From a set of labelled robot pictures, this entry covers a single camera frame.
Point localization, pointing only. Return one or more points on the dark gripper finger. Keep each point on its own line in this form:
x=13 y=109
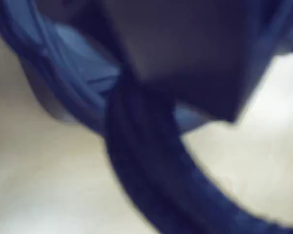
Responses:
x=180 y=53
x=263 y=31

